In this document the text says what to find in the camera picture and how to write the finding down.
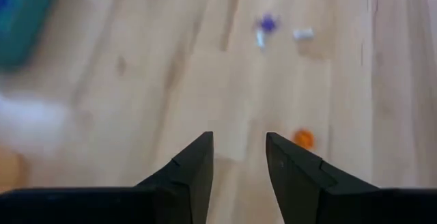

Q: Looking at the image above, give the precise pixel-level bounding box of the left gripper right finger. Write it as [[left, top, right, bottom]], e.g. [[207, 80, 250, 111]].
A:
[[266, 132, 382, 224]]

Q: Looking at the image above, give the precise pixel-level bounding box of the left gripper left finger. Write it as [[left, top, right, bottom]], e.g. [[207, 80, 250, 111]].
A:
[[136, 131, 214, 224]]

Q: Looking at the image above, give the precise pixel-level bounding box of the orange plastic pumpkin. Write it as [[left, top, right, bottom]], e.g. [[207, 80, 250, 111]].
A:
[[292, 128, 315, 150]]

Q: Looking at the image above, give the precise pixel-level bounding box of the purple plastic spider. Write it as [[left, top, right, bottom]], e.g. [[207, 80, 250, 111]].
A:
[[255, 12, 281, 33]]

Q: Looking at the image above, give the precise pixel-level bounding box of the teal plastic bin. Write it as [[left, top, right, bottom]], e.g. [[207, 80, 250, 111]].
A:
[[0, 0, 62, 68]]

